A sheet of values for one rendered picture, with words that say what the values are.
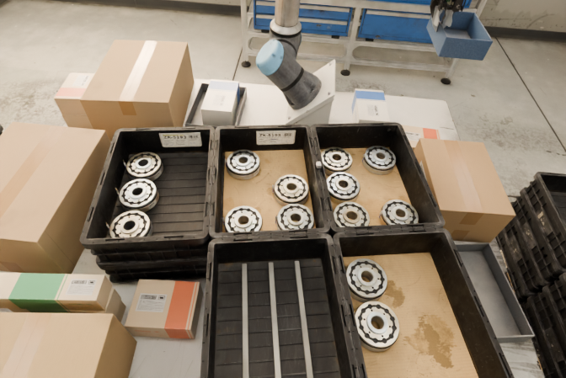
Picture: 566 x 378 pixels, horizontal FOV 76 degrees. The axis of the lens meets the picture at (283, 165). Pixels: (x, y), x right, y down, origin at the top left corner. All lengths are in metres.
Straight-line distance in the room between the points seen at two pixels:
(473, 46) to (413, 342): 0.91
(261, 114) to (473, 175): 0.83
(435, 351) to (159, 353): 0.66
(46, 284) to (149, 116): 0.65
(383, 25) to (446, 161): 1.82
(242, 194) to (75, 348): 0.54
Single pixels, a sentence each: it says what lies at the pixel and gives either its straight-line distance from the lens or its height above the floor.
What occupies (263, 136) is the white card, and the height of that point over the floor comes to 0.89.
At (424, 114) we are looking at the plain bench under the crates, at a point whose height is 0.70.
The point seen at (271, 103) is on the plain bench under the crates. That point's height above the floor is 0.70.
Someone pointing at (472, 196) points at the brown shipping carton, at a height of 0.86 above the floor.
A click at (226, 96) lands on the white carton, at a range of 1.49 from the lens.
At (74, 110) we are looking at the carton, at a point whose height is 0.79.
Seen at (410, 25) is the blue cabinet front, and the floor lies 0.45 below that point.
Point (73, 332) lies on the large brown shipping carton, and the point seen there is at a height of 0.90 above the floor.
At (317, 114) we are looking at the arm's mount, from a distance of 1.34.
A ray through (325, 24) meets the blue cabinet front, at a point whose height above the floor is 0.40.
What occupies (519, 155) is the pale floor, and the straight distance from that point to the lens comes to 2.91.
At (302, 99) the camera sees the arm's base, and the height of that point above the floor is 0.88.
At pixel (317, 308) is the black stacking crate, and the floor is 0.83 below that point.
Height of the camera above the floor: 1.70
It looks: 48 degrees down
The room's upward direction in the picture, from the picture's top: 4 degrees clockwise
